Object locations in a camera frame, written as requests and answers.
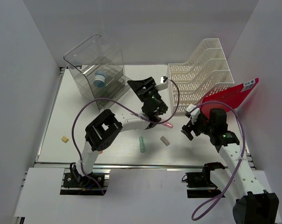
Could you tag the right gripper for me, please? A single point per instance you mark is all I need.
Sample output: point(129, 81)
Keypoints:
point(187, 129)

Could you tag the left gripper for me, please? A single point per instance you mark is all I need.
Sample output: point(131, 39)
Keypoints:
point(148, 84)

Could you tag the pink highlighter pen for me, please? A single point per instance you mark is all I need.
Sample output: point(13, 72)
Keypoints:
point(167, 124)

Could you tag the beige eraser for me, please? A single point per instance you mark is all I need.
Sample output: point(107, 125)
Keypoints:
point(165, 140)

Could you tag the blue white small jar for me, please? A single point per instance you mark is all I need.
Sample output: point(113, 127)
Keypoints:
point(99, 79)

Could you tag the clear acrylic drawer organizer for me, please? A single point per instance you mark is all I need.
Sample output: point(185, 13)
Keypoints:
point(97, 68)

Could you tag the green highlighter pen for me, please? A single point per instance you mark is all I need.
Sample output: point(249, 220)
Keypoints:
point(142, 145)

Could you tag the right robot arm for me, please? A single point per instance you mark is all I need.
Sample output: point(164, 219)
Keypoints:
point(251, 202)

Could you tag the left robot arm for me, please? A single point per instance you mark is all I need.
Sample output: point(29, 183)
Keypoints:
point(102, 131)

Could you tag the red plastic folder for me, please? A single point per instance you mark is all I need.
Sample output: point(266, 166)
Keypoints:
point(233, 96)

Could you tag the cream plastic file rack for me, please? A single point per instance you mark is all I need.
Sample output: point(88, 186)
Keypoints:
point(205, 73)

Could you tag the yellow small eraser block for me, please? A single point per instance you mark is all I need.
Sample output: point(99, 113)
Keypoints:
point(64, 139)

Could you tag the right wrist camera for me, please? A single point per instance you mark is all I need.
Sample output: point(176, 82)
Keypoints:
point(192, 112)

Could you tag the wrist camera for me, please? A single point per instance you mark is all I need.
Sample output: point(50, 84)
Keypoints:
point(192, 112)
point(163, 83)

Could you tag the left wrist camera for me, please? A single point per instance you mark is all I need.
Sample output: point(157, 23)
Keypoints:
point(163, 83)

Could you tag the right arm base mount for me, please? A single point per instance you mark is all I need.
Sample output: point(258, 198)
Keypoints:
point(207, 183)

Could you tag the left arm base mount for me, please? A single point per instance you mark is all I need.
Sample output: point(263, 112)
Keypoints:
point(74, 184)

